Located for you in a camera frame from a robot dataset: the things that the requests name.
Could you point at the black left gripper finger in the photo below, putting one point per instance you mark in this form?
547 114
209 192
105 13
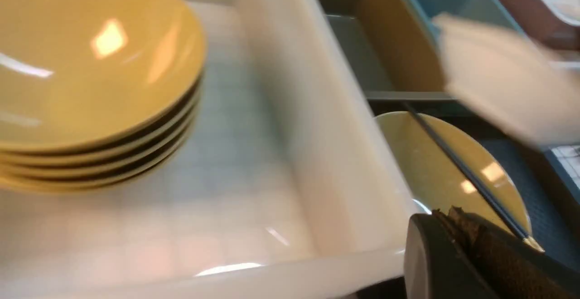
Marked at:
461 255

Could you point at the yellow noodle bowl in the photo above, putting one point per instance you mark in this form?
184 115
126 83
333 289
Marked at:
435 182

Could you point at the small white square dish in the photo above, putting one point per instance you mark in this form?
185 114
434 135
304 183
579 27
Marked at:
517 85

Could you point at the bottom stacked yellow bowl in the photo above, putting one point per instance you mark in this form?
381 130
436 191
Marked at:
119 175

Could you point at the large white plastic bin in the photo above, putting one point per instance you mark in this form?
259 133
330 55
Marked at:
286 189

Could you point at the grey plastic bin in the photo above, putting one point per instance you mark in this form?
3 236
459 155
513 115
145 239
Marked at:
391 52

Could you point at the blue plastic bin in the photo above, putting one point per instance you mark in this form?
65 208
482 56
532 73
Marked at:
486 11

